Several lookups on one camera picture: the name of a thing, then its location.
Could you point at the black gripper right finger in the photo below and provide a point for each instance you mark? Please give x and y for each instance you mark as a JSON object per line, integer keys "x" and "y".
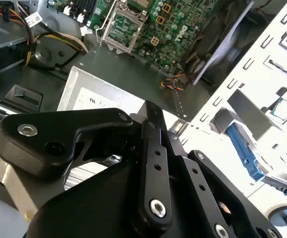
{"x": 197, "y": 178}

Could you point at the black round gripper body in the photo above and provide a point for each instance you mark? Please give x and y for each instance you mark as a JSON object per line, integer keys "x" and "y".
{"x": 96, "y": 210}

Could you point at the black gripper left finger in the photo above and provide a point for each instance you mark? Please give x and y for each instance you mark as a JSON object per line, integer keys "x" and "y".
{"x": 46, "y": 134}

